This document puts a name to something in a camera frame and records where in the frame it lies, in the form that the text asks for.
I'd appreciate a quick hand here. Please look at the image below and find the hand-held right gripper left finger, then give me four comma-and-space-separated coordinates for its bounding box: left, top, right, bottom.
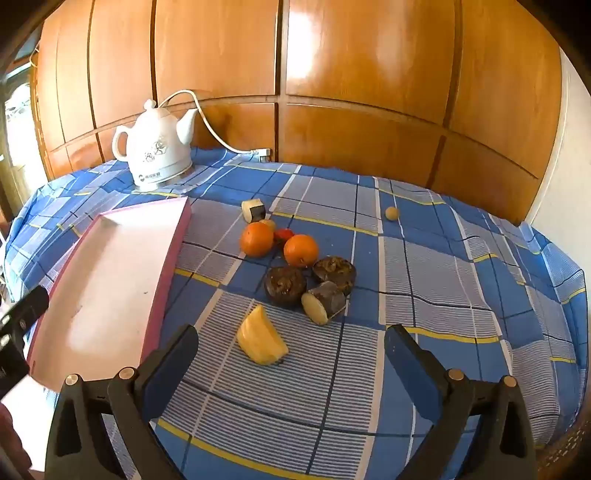
50, 324, 200, 480

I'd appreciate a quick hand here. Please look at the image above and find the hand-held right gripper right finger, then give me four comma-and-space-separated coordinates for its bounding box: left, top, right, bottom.
384, 324, 539, 480

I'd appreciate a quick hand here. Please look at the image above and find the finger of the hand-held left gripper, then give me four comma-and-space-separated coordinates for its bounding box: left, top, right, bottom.
0, 286, 50, 340

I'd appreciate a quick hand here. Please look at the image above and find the pink rectangular tray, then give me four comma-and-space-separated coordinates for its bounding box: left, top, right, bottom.
25, 196, 192, 393

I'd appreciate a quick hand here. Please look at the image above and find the pale yellow apple wedge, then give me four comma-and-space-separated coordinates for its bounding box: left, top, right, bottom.
236, 304, 290, 366

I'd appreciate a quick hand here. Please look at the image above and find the dark brown water chestnut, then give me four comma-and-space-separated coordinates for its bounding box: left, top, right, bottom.
263, 265, 307, 306
312, 256, 357, 296

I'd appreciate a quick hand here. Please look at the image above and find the orange mandarin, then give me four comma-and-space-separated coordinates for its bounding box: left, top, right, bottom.
239, 222, 275, 258
283, 234, 320, 269

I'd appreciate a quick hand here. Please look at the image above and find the small dark sugarcane chunk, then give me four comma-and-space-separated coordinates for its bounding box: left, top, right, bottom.
241, 199, 267, 223

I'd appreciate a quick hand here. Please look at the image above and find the blue checked cloth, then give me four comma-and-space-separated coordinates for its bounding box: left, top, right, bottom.
4, 147, 587, 480

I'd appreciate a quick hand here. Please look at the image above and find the brown wicker chair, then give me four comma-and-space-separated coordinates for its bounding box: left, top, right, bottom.
536, 415, 587, 480

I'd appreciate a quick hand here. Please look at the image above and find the bright window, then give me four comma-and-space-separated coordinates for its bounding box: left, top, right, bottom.
0, 28, 44, 217

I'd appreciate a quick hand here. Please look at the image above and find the white ceramic electric kettle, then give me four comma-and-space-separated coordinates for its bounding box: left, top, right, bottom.
112, 99, 200, 189

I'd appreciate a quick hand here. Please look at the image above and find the wooden panelled wardrobe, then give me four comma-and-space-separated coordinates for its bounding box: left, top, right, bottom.
30, 0, 564, 227

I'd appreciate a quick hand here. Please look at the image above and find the white kettle power cable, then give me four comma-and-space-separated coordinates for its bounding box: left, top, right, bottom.
156, 89, 259, 155

